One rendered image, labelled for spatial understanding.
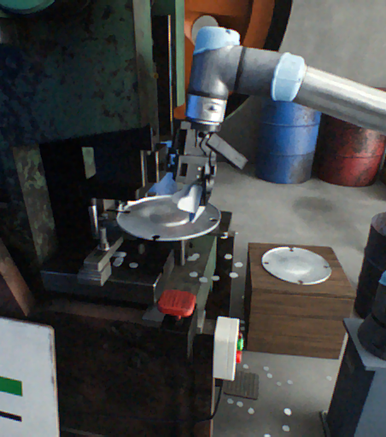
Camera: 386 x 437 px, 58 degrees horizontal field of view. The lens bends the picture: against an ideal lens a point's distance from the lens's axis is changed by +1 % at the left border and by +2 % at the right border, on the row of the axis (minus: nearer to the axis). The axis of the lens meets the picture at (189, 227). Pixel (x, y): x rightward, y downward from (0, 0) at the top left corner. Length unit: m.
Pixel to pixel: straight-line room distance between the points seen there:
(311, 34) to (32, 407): 3.88
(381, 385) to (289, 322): 0.50
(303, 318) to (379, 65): 3.21
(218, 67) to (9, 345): 0.83
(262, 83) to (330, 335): 1.20
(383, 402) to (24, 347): 0.99
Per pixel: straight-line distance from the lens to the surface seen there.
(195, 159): 0.67
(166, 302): 0.68
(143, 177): 0.87
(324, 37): 4.18
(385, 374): 1.15
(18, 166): 0.88
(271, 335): 1.60
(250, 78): 0.65
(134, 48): 0.70
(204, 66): 0.66
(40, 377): 1.05
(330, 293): 1.49
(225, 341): 0.81
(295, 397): 1.55
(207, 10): 1.24
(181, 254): 0.97
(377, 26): 4.26
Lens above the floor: 1.19
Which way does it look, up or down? 27 degrees down
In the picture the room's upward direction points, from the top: straight up
